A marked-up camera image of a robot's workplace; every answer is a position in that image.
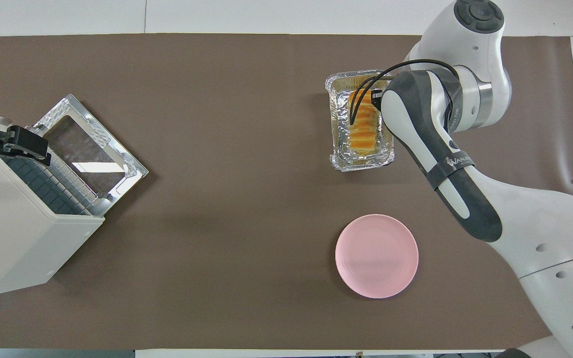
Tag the pink round plate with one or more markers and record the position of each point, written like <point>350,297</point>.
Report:
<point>376,256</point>

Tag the brown paper table mat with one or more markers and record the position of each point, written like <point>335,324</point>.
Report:
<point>217,199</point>

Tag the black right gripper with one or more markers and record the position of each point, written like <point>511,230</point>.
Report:
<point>377,98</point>

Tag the aluminium foil tray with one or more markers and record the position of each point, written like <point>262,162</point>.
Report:
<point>361,163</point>

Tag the glass oven door, silver frame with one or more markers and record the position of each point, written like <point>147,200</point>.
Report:
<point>87,154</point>

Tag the white toaster oven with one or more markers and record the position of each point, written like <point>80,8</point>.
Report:
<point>13,238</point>

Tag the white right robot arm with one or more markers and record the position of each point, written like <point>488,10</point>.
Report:
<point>540,223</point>

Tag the golden ridged bread loaf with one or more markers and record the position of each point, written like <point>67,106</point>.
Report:
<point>363,132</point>

